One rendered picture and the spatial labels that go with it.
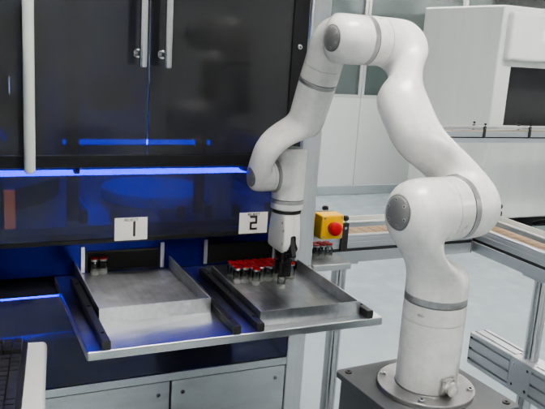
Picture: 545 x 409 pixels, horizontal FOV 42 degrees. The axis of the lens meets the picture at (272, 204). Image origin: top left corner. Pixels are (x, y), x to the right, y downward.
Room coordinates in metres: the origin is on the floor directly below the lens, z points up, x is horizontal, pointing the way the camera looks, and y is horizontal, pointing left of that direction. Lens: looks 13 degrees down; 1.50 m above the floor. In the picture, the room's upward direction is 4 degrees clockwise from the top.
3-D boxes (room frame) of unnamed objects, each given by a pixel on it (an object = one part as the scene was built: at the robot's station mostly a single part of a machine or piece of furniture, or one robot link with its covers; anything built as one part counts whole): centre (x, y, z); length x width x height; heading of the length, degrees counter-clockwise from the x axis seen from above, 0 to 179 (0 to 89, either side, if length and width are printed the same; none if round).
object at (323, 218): (2.01, -0.16, 1.00); 0.08 x 0.07 x 0.07; 25
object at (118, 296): (1.65, 0.32, 0.90); 0.34 x 0.26 x 0.04; 25
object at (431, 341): (1.28, -0.32, 0.95); 0.19 x 0.19 x 0.18
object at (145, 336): (1.66, 0.14, 0.87); 0.70 x 0.48 x 0.02; 115
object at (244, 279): (1.80, 0.01, 0.90); 0.18 x 0.02 x 0.05; 115
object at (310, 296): (1.70, -0.04, 0.90); 0.34 x 0.26 x 0.04; 25
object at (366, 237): (2.26, -0.36, 0.92); 0.69 x 0.16 x 0.16; 115
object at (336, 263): (2.06, -0.16, 0.87); 0.14 x 0.13 x 0.02; 25
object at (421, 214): (1.26, -0.30, 1.16); 0.19 x 0.12 x 0.24; 122
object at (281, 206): (1.75, -0.04, 1.11); 0.09 x 0.08 x 0.03; 25
